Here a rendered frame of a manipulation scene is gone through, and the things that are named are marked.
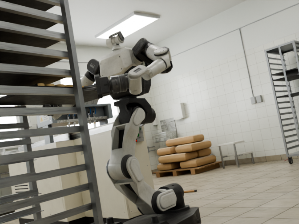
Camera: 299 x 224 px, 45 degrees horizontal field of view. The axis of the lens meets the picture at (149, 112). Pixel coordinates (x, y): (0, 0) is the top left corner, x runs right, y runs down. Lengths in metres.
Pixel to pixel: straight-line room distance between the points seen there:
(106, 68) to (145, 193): 0.83
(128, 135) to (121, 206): 1.06
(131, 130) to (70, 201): 1.54
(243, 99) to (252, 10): 1.66
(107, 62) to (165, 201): 0.96
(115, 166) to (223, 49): 5.49
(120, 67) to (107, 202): 1.44
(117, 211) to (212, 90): 4.75
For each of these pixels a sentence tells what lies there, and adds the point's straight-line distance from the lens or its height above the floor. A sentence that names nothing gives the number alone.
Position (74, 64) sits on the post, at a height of 1.08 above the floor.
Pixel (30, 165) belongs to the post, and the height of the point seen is 0.65.
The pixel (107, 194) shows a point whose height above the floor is 0.30.
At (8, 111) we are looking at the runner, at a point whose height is 0.87.
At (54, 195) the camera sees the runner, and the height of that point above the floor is 0.51.
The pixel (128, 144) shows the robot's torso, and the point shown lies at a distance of 2.19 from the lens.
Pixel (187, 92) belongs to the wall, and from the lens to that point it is 7.90.
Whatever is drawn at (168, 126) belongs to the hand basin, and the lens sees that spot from 8.31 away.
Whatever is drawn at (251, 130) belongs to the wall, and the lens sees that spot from 7.03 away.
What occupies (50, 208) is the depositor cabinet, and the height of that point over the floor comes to 0.21.
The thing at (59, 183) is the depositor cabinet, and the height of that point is 0.45.
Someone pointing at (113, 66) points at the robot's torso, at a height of 1.18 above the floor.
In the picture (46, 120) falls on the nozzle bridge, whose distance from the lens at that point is 3.65.
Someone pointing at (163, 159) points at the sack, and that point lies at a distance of 7.08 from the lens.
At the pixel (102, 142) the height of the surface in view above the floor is 0.75.
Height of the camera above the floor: 0.64
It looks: 5 degrees up
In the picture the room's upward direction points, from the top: 10 degrees counter-clockwise
